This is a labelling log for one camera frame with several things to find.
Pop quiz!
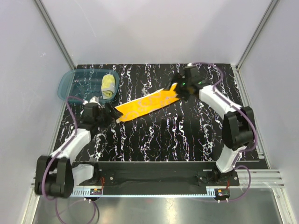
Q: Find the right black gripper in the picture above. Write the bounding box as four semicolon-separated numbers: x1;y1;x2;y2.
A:
164;71;191;101

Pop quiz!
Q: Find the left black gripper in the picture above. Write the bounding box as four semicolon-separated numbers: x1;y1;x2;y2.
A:
95;101;122;130

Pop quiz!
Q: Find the grey orange towel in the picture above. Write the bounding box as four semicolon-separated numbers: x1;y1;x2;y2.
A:
116;83;179;123

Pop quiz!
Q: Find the grey yellow frog towel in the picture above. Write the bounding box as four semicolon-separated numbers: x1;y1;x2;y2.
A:
101;74;116;99

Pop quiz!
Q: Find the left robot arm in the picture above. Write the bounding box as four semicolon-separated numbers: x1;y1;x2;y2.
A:
34;102;123;200

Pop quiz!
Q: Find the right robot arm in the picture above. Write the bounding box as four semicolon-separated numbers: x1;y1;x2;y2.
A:
168;63;257;185

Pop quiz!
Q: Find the blue transparent plastic container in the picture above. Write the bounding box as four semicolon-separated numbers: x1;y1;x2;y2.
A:
57;69;120;104

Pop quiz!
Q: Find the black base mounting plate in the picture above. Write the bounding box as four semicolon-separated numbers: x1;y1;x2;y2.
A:
73;160;240;196

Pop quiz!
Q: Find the left orange connector box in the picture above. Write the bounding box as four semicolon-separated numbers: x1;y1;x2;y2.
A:
90;188;103;195

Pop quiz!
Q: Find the orange connector box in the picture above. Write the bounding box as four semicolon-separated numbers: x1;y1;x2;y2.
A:
90;188;103;195
215;189;230;200

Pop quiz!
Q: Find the right orange connector box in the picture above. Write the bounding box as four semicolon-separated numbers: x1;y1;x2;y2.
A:
215;189;230;200

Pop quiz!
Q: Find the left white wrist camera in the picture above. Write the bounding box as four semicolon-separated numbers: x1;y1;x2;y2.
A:
83;96;102;108

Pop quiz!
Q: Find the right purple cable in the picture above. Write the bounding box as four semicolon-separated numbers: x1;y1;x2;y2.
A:
189;62;259;203

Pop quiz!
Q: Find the purple cable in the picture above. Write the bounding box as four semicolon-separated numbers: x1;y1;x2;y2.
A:
42;95;100;224
189;62;259;203

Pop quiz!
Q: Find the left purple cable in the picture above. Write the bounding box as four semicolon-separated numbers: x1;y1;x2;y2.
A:
42;95;100;224

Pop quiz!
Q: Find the aluminium frame rail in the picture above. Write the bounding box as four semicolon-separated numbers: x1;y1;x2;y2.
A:
30;169;285;199

